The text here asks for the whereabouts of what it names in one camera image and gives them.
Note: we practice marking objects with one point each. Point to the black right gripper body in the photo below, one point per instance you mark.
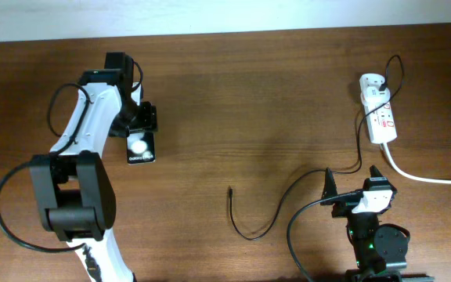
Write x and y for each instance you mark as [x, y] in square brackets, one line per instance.
[344, 207]

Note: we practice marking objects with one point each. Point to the white USB charger plug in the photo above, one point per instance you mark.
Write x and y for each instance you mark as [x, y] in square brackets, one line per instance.
[373, 95]

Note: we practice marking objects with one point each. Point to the white power strip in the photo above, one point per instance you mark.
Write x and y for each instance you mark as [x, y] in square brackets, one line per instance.
[379, 117]

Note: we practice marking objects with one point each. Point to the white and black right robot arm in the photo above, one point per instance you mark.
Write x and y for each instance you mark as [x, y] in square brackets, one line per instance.
[380, 249]

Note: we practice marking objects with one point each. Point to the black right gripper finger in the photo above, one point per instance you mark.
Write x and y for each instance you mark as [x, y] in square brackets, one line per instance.
[375, 173]
[330, 188]

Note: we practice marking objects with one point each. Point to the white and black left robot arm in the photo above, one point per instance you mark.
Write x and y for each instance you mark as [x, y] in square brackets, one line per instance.
[75, 198]

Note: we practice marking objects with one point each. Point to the black Samsung Galaxy flip phone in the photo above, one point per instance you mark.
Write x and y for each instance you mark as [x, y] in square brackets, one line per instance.
[141, 148]

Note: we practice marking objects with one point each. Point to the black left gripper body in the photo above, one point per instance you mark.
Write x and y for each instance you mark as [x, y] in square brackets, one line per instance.
[136, 117]

